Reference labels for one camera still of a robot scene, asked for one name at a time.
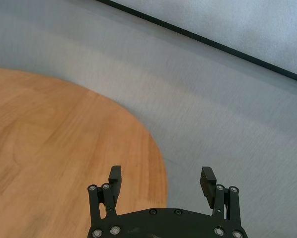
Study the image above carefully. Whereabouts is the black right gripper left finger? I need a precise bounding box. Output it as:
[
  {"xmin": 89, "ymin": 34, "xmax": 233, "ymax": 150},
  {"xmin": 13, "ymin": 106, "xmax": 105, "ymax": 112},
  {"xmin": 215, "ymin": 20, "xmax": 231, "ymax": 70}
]
[{"xmin": 87, "ymin": 165, "xmax": 122, "ymax": 224}]

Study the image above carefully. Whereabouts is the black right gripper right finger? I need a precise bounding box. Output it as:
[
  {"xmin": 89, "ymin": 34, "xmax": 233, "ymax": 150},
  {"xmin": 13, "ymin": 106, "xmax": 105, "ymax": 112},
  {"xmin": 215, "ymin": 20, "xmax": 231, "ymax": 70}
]
[{"xmin": 200, "ymin": 166, "xmax": 240, "ymax": 221}]

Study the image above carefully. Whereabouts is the black wall rail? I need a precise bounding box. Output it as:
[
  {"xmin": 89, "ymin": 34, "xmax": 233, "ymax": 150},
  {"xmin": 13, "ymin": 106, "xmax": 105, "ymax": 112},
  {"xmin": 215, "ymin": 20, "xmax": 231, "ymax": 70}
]
[{"xmin": 95, "ymin": 0, "xmax": 297, "ymax": 84}]

